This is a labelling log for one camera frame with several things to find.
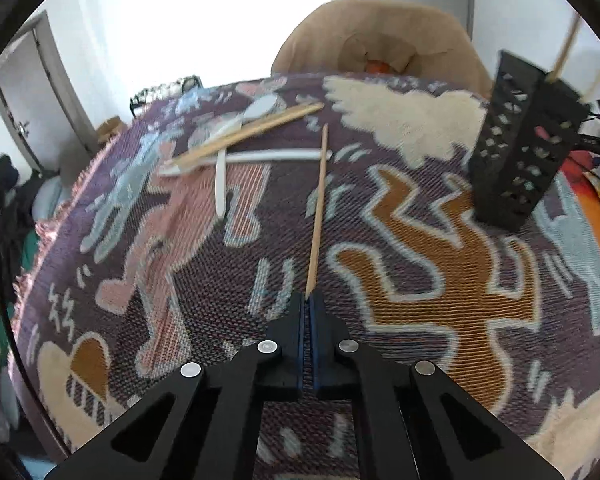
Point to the black shoe rack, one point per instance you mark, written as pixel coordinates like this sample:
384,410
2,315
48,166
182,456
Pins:
143,99

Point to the white plastic fork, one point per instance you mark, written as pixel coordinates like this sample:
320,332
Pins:
282,155

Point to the white plastic spoon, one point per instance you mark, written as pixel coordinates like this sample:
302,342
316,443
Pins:
224,125
260,107

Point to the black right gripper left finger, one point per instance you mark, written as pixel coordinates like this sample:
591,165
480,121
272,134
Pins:
200,422

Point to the grey side door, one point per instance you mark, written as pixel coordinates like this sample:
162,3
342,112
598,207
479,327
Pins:
39,105

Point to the black perforated utensil holder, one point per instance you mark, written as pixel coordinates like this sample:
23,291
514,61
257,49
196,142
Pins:
531,126

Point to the wooden chopstick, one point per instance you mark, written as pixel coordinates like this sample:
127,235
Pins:
567,45
311,278
247,132

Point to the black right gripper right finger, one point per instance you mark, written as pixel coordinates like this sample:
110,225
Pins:
412,421

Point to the tan cushioned chair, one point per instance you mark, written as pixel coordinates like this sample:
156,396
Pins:
384,37

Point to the patterned woven tablecloth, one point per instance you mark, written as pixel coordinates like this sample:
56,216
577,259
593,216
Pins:
136,276

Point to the cardboard box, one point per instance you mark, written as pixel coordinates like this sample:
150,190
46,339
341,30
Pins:
109,129

